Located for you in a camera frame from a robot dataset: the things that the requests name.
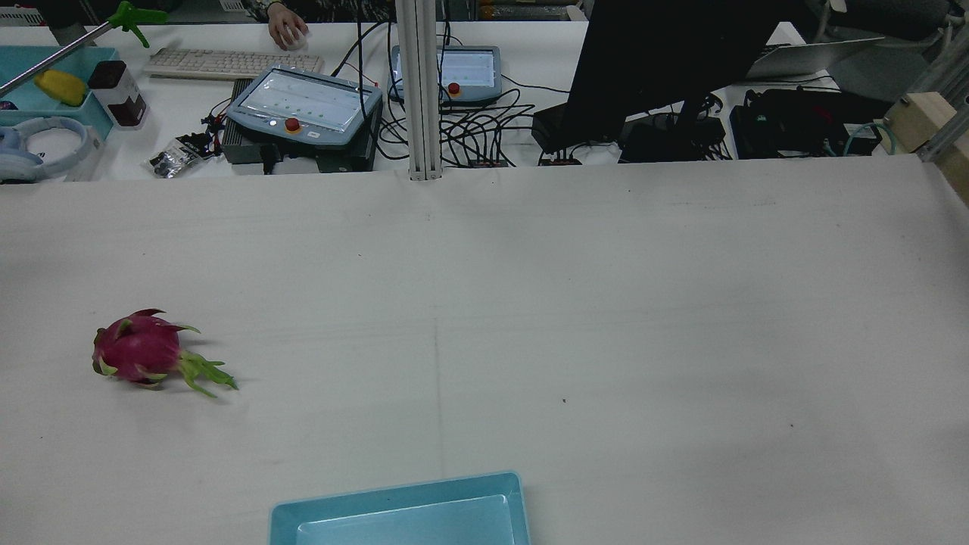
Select person's bare hand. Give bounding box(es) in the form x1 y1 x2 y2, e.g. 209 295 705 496
266 2 310 48

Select white computer keyboard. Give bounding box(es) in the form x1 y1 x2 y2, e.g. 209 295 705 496
142 47 325 81

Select grey teach pendant, large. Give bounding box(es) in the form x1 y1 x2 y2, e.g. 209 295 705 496
226 66 384 147

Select grabber stick with green head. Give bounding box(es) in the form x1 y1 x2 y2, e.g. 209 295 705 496
0 2 170 99

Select clear bag of black parts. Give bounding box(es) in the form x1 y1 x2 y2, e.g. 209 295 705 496
148 133 217 179

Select dark jar with white label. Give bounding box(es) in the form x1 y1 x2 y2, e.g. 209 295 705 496
87 61 149 129

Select grey teach pendant, small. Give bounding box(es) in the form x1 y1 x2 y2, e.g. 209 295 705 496
389 45 503 105

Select yellow fruit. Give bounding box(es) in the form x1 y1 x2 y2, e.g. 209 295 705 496
34 70 89 107

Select teal storage bin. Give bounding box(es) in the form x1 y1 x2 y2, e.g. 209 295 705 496
0 46 120 142

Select light blue headphones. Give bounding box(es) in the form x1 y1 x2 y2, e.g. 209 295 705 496
0 116 90 184

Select black adapter box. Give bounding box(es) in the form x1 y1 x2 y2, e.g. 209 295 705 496
531 101 585 157

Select pink dragon fruit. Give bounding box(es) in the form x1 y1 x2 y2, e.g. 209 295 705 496
92 308 239 399

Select black Huawei monitor with stand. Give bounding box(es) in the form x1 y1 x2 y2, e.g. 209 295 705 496
564 0 803 146

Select black power box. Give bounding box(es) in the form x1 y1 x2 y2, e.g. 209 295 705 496
619 114 729 164

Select light blue plastic tray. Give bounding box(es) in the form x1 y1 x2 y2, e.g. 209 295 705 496
269 471 531 545

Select black case with red logo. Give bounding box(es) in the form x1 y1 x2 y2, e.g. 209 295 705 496
729 89 894 160

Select wooden block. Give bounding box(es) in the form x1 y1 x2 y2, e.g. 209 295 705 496
882 92 958 154

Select aluminium profile post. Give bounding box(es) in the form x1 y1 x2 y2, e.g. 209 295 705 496
395 0 443 181

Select black cable tangle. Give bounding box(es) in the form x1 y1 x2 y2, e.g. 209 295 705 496
330 19 570 169

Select teal network cable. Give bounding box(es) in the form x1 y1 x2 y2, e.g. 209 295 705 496
843 121 899 157

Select aluminium frame rail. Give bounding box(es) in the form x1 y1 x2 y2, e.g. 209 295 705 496
901 45 969 207

